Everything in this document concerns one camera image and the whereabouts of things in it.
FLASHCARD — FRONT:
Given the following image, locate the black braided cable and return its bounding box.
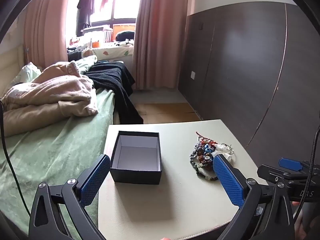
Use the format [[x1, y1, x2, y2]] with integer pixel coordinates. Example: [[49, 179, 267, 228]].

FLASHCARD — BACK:
[[299, 126, 320, 204]]

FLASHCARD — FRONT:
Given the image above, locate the light green printed quilt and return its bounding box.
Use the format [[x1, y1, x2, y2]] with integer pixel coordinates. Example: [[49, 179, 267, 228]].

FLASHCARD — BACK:
[[18, 55, 98, 83]]

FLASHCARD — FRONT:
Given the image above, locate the flat cardboard sheet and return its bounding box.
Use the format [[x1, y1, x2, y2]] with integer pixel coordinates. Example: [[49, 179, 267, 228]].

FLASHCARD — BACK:
[[135, 102, 202, 124]]

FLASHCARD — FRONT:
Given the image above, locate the thin black cable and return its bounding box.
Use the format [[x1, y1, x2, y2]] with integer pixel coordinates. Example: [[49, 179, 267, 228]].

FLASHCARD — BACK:
[[0, 99, 31, 213]]

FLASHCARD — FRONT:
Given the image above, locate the white padded headboard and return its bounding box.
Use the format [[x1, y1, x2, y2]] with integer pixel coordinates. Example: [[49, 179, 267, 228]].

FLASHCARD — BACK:
[[0, 45, 26, 98]]

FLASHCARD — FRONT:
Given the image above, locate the black knitted blanket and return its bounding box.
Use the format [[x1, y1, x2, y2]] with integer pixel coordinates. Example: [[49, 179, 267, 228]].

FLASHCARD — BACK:
[[85, 61, 144, 125]]

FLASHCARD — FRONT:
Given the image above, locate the white butterfly brooch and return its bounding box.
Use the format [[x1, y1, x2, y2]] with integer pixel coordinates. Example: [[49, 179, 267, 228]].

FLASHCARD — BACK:
[[212, 144, 233, 161]]

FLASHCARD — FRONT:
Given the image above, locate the beige pink fleece blanket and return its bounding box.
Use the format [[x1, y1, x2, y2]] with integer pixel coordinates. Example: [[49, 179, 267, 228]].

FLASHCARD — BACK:
[[0, 61, 99, 137]]

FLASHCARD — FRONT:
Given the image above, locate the black cardboard box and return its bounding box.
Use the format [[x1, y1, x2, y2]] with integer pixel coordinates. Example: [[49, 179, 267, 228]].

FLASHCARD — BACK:
[[109, 131, 162, 185]]

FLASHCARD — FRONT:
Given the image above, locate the pink curtain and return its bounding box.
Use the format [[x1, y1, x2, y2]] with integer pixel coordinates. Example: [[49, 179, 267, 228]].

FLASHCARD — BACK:
[[131, 0, 197, 90], [24, 0, 73, 67]]

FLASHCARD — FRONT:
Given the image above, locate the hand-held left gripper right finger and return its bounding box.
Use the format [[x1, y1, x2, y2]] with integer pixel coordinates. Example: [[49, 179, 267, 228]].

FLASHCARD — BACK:
[[212, 154, 297, 240]]

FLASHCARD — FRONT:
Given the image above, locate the green bed blanket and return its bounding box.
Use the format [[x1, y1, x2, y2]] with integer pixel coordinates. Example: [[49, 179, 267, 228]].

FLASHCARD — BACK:
[[0, 87, 116, 236]]

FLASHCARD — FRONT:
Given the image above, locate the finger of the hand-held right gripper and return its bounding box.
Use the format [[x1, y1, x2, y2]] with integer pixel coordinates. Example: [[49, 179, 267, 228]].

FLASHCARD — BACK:
[[257, 164, 293, 183], [278, 157, 320, 173]]

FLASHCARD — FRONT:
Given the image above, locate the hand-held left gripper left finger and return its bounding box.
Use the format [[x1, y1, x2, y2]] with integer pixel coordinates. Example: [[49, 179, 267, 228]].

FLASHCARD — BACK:
[[28, 154, 111, 240]]

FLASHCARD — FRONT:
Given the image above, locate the black bag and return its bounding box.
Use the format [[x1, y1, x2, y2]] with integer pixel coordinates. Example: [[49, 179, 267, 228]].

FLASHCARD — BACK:
[[114, 31, 136, 42]]

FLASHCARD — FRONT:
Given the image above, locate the person's right hand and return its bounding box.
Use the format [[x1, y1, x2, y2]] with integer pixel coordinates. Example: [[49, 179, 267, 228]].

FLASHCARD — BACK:
[[291, 201, 304, 233]]

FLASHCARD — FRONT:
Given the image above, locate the window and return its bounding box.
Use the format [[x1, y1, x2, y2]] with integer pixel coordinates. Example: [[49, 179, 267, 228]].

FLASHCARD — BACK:
[[66, 0, 143, 48]]

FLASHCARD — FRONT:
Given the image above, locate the leaf-print windowsill cushion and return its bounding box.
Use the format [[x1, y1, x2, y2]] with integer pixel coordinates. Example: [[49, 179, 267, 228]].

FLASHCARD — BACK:
[[92, 42, 136, 62]]

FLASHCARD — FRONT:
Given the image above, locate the white rack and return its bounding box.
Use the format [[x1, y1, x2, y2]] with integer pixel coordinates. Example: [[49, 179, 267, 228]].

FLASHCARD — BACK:
[[81, 26, 113, 43]]

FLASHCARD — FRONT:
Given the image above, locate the black hanging garment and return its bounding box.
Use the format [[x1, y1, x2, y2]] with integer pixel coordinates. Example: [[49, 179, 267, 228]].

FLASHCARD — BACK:
[[76, 0, 97, 37]]

